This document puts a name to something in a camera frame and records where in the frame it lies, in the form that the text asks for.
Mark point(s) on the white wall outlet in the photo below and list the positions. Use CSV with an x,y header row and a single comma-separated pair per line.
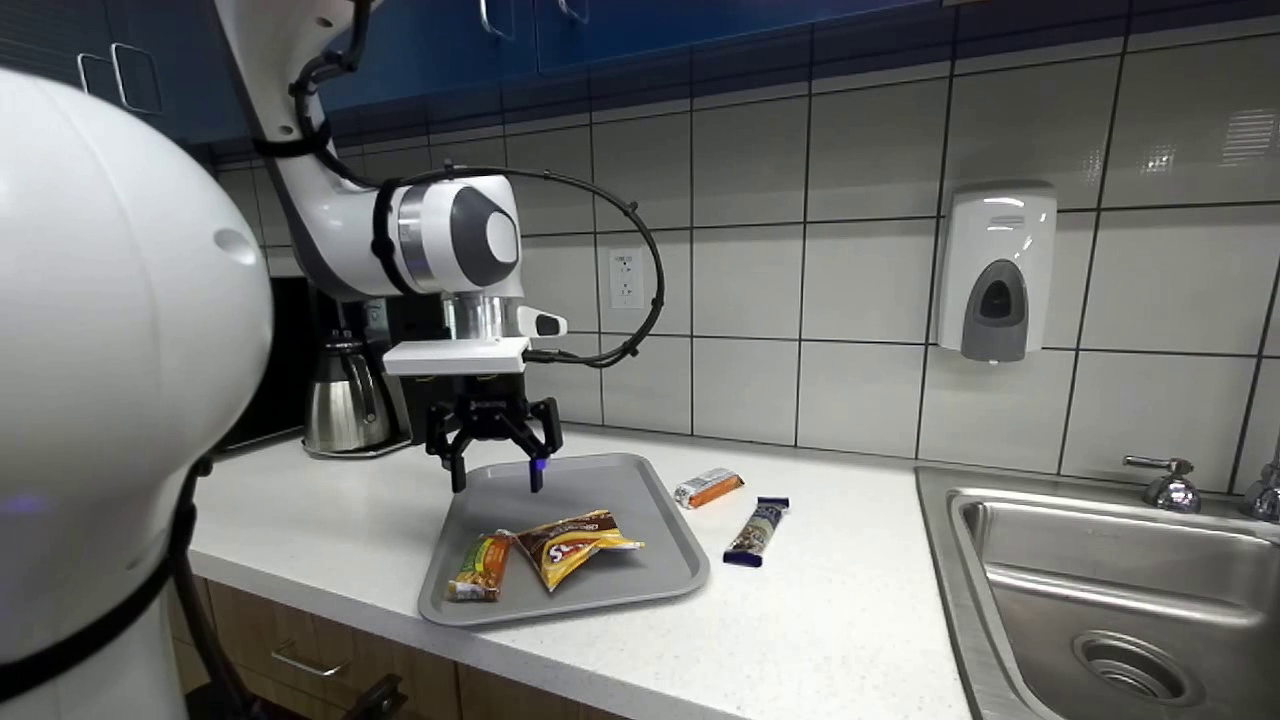
x,y
624,280

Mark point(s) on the brown yellow Fritos chip bag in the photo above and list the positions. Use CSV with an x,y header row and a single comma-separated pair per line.
x,y
572,551

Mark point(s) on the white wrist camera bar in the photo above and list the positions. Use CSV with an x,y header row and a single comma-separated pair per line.
x,y
452,356

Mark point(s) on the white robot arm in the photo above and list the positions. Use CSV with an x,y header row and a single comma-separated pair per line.
x,y
122,333

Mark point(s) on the small yellow green snack packet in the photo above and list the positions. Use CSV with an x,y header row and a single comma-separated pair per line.
x,y
480,566

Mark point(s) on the grey plastic tray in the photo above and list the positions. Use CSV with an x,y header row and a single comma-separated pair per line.
x,y
640,563

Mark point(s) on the white wall soap dispenser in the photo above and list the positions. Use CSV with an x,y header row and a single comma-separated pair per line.
x,y
994,267

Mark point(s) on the stainless steel coffee carafe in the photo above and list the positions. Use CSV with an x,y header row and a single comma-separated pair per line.
x,y
341,402

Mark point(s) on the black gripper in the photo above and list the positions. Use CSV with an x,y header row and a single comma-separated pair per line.
x,y
465,402

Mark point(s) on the chrome sink faucet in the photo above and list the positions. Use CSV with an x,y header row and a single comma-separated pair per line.
x,y
1173,487

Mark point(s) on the stainless steel sink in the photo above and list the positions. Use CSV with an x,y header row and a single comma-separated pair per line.
x,y
1105,587

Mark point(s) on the wooden lower cabinets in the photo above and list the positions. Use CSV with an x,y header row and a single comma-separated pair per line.
x,y
266,625

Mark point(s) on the dark blue snack bar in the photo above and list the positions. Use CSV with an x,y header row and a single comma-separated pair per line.
x,y
756,529

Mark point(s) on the blue upper cabinets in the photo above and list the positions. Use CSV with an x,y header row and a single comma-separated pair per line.
x,y
867,24

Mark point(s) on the black microwave oven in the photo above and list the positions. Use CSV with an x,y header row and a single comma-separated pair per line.
x,y
287,373

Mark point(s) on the small orange white snack packet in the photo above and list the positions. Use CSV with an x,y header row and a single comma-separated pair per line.
x,y
707,489

